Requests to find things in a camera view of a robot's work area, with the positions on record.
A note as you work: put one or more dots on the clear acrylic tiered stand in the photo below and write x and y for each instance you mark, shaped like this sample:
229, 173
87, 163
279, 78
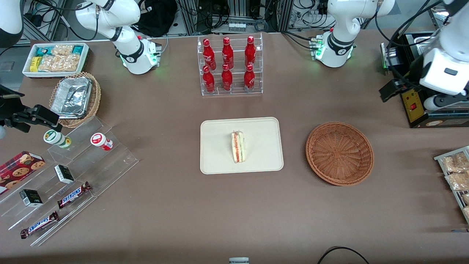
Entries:
110, 161

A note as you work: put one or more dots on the tray of packaged snacks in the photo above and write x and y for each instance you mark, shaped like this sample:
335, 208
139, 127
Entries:
439, 157

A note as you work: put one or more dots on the black food warmer machine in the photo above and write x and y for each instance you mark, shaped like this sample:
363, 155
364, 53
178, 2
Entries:
416, 113

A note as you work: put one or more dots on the white power strip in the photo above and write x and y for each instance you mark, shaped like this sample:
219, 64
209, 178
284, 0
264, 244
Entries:
237, 26

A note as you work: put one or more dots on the yellow snack pack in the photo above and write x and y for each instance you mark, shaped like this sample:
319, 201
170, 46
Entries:
34, 64

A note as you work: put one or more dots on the red cola bottle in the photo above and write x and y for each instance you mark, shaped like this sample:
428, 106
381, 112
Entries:
227, 51
226, 77
249, 77
208, 79
208, 53
250, 49

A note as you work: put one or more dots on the stacked aluminium foil trays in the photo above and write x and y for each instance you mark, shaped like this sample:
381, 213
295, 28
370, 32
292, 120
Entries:
71, 97

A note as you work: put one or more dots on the cream plastic tray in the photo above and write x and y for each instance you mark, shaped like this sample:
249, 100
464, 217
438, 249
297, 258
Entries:
263, 157

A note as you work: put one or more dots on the black bag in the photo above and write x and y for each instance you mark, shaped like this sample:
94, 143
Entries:
161, 18

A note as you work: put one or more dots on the light wicker basket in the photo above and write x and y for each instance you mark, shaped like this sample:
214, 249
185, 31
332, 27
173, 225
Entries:
96, 99

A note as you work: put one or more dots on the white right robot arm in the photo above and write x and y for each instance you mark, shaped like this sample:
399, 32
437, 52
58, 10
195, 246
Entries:
128, 44

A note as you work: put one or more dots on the clear rice cracker pack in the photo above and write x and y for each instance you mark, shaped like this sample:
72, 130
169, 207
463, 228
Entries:
62, 49
69, 62
47, 63

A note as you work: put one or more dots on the white plastic snack bin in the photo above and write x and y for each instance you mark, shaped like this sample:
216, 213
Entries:
25, 71

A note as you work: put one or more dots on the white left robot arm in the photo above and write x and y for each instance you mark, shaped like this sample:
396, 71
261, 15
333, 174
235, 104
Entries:
340, 40

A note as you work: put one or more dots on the Snickers chocolate bar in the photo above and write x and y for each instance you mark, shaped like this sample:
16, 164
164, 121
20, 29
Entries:
74, 194
39, 224

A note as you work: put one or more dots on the red lid snack cup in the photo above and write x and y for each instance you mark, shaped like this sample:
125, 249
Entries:
100, 141

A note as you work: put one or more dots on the small grey white box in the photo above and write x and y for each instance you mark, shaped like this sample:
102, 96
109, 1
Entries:
239, 261

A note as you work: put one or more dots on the small black carton box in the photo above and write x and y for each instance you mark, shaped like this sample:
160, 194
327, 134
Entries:
31, 198
64, 174

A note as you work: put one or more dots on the green lid snack cup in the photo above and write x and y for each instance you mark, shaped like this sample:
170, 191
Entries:
55, 137

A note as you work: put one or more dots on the red tartan cookie box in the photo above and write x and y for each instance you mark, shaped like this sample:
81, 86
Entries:
18, 170

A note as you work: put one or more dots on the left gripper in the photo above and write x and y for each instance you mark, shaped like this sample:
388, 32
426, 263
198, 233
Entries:
413, 73

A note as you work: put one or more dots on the clear bagged snack pack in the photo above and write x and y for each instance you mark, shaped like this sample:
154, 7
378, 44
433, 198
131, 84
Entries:
454, 163
458, 180
466, 198
467, 212

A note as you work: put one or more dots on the teal snack pack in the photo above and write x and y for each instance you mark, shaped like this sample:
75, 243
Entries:
42, 50
77, 49

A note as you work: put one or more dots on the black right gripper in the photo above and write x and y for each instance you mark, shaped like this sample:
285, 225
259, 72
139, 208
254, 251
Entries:
8, 109

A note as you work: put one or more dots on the triangle sandwich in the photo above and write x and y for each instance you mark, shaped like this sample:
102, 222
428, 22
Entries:
238, 148

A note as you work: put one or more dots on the brown wicker basket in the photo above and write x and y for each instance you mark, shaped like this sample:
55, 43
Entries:
339, 154

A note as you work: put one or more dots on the clear acrylic bottle rack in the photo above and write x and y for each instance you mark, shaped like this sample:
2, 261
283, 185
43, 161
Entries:
236, 44

